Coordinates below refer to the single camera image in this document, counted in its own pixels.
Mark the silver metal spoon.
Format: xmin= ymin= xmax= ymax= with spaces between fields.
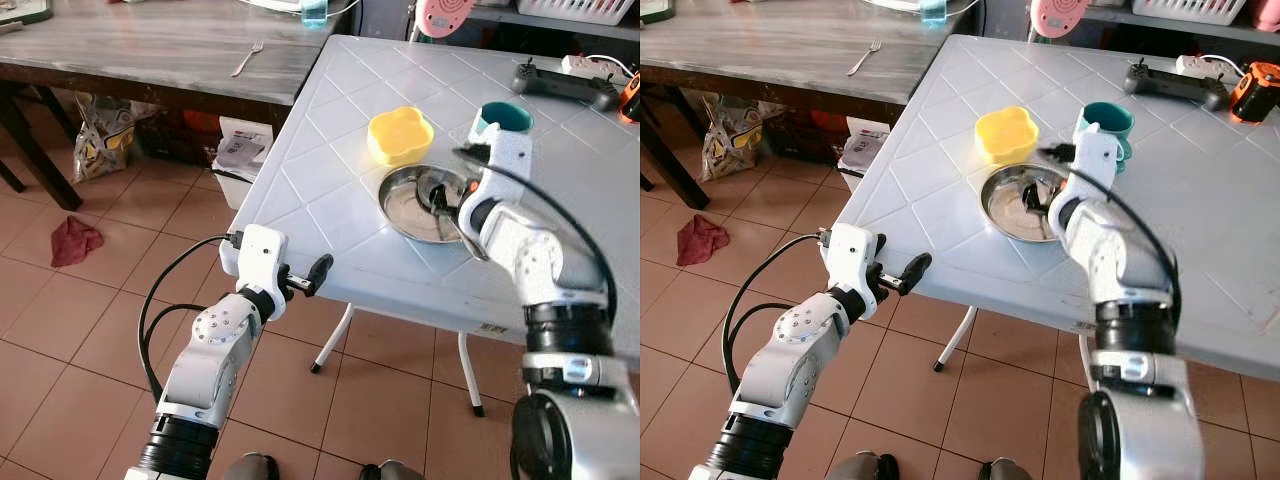
xmin=430 ymin=170 xmax=492 ymax=265

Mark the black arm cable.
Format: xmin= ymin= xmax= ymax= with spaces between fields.
xmin=137 ymin=232 xmax=247 ymax=403
xmin=722 ymin=232 xmax=833 ymax=396
xmin=1039 ymin=145 xmax=1184 ymax=327
xmin=454 ymin=147 xmax=619 ymax=323

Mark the white plastic bin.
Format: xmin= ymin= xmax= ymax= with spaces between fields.
xmin=214 ymin=116 xmax=277 ymax=212
xmin=839 ymin=116 xmax=894 ymax=182

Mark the black remote controller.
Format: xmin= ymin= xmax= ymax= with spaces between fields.
xmin=511 ymin=59 xmax=622 ymax=112
xmin=1124 ymin=59 xmax=1232 ymax=112

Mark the yellow plastic bowl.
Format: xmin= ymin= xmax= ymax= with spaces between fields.
xmin=974 ymin=105 xmax=1042 ymax=167
xmin=366 ymin=105 xmax=437 ymax=169

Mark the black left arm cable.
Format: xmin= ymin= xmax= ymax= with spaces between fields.
xmin=722 ymin=232 xmax=833 ymax=396
xmin=137 ymin=232 xmax=247 ymax=403

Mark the white power strip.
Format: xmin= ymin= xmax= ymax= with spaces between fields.
xmin=559 ymin=54 xmax=622 ymax=82
xmin=1174 ymin=54 xmax=1242 ymax=82

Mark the printed plastic bag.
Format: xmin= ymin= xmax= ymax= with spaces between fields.
xmin=71 ymin=94 xmax=152 ymax=184
xmin=699 ymin=94 xmax=772 ymax=184

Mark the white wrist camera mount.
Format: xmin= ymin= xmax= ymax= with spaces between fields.
xmin=819 ymin=222 xmax=890 ymax=300
xmin=470 ymin=127 xmax=534 ymax=217
xmin=1064 ymin=127 xmax=1127 ymax=202
xmin=219 ymin=224 xmax=292 ymax=302

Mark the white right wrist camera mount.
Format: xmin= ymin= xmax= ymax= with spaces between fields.
xmin=470 ymin=127 xmax=534 ymax=217
xmin=1064 ymin=127 xmax=1127 ymax=202

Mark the pink round fan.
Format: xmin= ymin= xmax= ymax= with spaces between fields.
xmin=1029 ymin=0 xmax=1090 ymax=40
xmin=412 ymin=0 xmax=477 ymax=40

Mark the red cloth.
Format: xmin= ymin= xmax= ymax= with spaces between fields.
xmin=49 ymin=214 xmax=106 ymax=269
xmin=675 ymin=214 xmax=732 ymax=268

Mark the white plastic basket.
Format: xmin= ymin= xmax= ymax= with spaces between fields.
xmin=1129 ymin=0 xmax=1252 ymax=27
xmin=514 ymin=0 xmax=627 ymax=27

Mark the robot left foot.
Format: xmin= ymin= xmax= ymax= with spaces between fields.
xmin=221 ymin=452 xmax=282 ymax=480
xmin=829 ymin=451 xmax=902 ymax=480

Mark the round steel plate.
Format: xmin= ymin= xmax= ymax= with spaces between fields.
xmin=979 ymin=162 xmax=1072 ymax=244
xmin=377 ymin=163 xmax=482 ymax=245

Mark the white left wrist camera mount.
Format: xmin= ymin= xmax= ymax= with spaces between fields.
xmin=819 ymin=222 xmax=890 ymax=300
xmin=219 ymin=224 xmax=292 ymax=302

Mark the teal ceramic mug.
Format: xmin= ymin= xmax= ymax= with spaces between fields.
xmin=469 ymin=100 xmax=535 ymax=142
xmin=1074 ymin=100 xmax=1137 ymax=172

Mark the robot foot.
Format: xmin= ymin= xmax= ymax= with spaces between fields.
xmin=829 ymin=451 xmax=902 ymax=480
xmin=359 ymin=459 xmax=427 ymax=480
xmin=977 ymin=457 xmax=1042 ymax=480
xmin=221 ymin=452 xmax=282 ymax=480

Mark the dark wooden table leg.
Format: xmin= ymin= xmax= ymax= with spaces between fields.
xmin=640 ymin=94 xmax=712 ymax=212
xmin=0 ymin=85 xmax=67 ymax=212

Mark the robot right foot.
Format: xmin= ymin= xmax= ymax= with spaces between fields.
xmin=359 ymin=459 xmax=427 ymax=480
xmin=977 ymin=457 xmax=1042 ymax=480

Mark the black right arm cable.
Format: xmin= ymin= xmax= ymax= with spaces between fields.
xmin=454 ymin=147 xmax=619 ymax=323
xmin=1039 ymin=145 xmax=1184 ymax=327

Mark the orange and black device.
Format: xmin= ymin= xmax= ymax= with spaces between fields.
xmin=1229 ymin=61 xmax=1280 ymax=127
xmin=617 ymin=71 xmax=641 ymax=124

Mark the silver metal fork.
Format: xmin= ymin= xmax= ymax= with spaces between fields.
xmin=231 ymin=40 xmax=267 ymax=79
xmin=848 ymin=39 xmax=883 ymax=78

